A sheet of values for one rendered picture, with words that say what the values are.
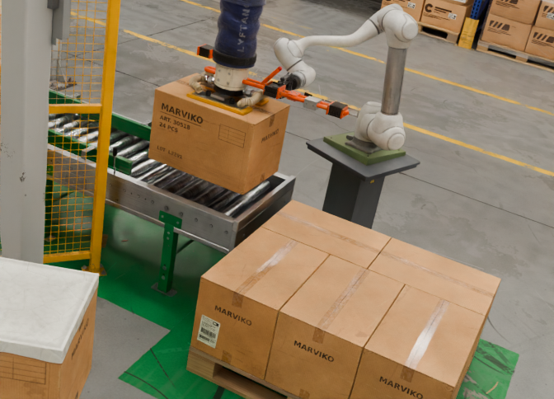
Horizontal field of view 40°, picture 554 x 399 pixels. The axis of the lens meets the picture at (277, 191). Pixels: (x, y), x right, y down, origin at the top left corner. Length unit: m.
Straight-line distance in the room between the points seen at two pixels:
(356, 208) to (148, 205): 1.25
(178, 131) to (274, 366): 1.33
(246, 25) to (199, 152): 0.70
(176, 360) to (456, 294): 1.40
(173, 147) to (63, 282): 1.68
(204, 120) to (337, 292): 1.11
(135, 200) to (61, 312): 1.79
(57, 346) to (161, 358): 1.61
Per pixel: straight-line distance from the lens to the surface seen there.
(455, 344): 3.47
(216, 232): 3.91
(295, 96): 3.82
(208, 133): 3.92
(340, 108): 3.73
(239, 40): 3.83
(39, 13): 3.26
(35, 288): 2.51
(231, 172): 3.92
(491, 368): 4.37
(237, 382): 3.75
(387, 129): 4.23
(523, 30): 10.67
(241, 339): 3.53
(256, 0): 3.79
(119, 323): 4.05
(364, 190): 4.53
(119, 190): 4.17
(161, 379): 3.74
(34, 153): 3.47
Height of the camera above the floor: 2.48
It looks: 27 degrees down
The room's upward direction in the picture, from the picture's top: 11 degrees clockwise
